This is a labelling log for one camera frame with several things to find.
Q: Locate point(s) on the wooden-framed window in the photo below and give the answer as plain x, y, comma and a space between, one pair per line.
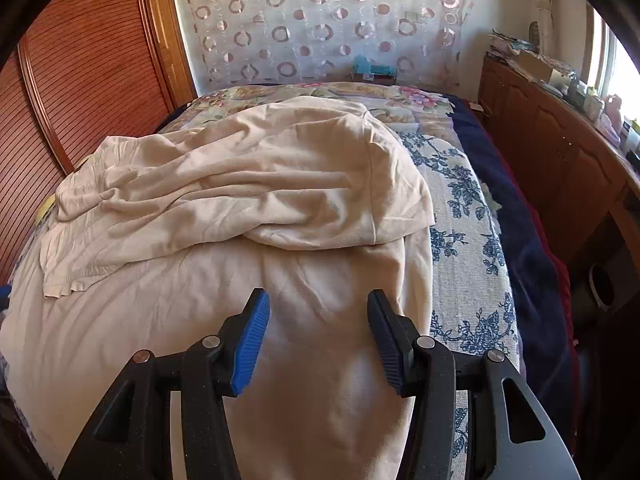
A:
617, 65

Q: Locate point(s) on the sheer circle-patterned curtain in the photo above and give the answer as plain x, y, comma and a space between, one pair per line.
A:
325, 20

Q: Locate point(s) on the dark round object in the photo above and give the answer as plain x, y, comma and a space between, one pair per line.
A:
607, 285

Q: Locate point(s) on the white patterned window curtain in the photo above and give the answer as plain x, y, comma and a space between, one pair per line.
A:
541, 5

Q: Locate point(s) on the long wooden cabinet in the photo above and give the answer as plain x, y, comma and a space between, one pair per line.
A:
550, 150

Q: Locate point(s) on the pile of papers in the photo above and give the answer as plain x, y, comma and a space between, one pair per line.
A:
510, 42

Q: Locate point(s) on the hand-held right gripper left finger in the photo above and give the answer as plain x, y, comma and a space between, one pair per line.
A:
250, 345

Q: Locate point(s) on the floral quilt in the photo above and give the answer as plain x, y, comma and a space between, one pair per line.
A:
400, 100

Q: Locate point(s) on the beige printed T-shirt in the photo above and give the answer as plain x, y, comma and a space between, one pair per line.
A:
250, 185

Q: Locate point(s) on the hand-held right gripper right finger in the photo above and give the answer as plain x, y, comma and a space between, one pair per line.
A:
387, 345

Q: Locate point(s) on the teal box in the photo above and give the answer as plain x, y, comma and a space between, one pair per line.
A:
372, 71

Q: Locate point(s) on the cardboard box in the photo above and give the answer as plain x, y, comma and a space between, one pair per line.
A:
532, 67

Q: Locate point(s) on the bed with floral sheet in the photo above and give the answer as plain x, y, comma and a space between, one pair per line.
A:
465, 240

